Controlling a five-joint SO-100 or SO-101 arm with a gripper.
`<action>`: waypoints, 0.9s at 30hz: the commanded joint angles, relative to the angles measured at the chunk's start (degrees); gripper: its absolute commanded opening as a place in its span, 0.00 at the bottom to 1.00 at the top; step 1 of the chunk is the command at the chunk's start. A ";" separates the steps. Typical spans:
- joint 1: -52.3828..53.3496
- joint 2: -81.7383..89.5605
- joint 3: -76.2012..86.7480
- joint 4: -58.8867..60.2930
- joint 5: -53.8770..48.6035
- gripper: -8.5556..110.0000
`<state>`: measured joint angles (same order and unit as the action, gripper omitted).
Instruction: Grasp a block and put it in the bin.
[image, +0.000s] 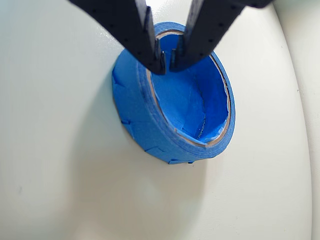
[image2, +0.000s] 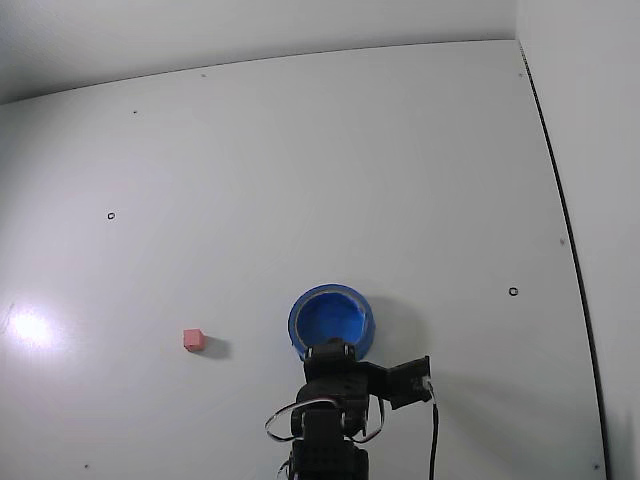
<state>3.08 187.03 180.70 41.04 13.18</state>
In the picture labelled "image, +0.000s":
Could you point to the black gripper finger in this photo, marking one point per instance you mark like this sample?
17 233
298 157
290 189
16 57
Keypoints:
207 30
130 30

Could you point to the blue tape roll bin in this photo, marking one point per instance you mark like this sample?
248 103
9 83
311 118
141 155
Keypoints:
180 100

